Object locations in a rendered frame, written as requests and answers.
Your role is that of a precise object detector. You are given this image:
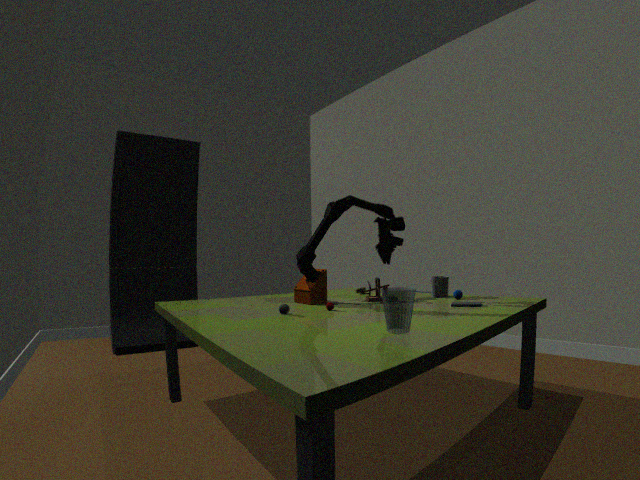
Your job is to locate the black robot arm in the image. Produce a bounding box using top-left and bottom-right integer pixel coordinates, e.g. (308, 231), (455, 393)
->
(296, 195), (405, 283)

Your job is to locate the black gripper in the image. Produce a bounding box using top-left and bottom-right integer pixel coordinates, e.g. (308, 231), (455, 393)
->
(375, 231), (397, 265)

